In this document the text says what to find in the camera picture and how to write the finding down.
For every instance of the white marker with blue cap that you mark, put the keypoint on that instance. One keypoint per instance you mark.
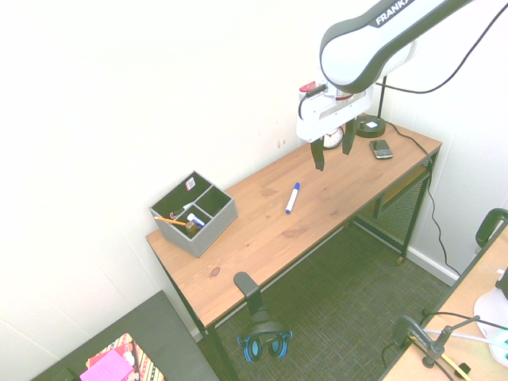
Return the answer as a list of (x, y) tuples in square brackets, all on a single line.
[(293, 197)]

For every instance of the black lamp base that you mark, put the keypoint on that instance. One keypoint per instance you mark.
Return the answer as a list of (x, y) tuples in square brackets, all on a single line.
[(371, 127)]

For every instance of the orange pencil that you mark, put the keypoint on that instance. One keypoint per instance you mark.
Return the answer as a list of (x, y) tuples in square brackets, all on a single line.
[(168, 220)]

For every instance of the small brown bottle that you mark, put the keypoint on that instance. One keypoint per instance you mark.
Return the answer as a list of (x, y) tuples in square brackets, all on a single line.
[(191, 227)]

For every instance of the white and red sticker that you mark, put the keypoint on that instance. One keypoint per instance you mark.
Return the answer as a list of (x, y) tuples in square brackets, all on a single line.
[(191, 183)]

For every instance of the grey desk organiser holder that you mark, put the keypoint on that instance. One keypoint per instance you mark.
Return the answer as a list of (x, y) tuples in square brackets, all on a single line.
[(210, 230)]

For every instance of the wooden desk with black frame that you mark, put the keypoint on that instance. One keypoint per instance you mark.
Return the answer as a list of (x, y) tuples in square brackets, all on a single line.
[(412, 222)]

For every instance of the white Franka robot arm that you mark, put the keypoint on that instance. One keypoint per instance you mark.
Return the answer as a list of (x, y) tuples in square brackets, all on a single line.
[(357, 51)]

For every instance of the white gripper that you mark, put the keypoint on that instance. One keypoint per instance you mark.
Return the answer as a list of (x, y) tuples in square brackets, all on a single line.
[(313, 119)]

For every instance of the black and blue headphones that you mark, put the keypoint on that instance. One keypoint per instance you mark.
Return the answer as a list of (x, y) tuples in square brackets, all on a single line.
[(264, 337)]

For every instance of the small black alarm clock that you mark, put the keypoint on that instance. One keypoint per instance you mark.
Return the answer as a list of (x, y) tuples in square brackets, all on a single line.
[(333, 138)]

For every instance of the black table clamp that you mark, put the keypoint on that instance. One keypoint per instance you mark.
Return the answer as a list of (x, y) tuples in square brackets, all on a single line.
[(490, 226)]

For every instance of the white power strip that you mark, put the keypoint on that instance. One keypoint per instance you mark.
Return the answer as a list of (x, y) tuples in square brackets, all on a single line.
[(501, 347)]

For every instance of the black clamp with camera arm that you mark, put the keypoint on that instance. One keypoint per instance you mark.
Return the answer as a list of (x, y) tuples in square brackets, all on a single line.
[(420, 335)]

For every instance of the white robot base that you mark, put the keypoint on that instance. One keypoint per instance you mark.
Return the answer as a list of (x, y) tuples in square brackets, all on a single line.
[(490, 309)]

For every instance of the black smartphone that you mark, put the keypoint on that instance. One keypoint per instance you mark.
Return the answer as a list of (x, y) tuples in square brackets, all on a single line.
[(381, 149)]

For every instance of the black bench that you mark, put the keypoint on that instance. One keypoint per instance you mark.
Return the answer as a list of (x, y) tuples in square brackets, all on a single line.
[(158, 329)]

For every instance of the pink sticky note pad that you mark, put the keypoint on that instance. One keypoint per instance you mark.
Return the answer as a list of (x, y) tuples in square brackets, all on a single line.
[(107, 367)]

